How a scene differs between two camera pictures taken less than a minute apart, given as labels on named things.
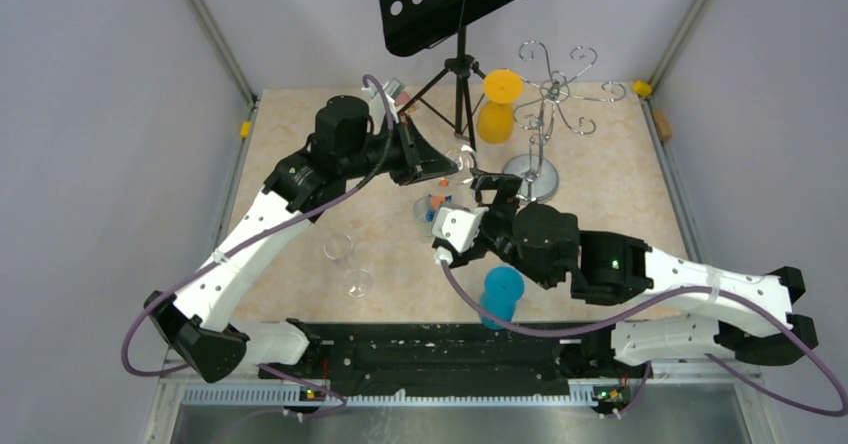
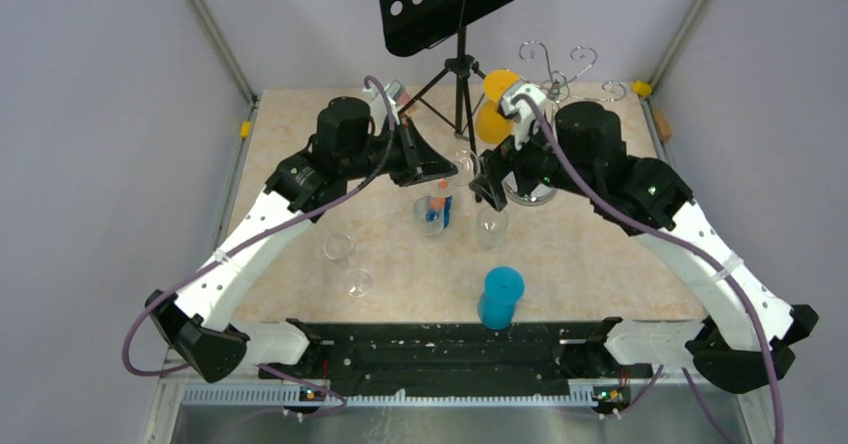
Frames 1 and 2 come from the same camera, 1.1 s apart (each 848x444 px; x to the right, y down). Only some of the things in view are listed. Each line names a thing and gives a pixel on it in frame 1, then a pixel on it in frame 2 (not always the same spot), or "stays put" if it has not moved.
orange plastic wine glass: [495, 116] stays put
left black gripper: [420, 160] stays put
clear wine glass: [465, 159] stays put
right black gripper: [506, 200] to [495, 166]
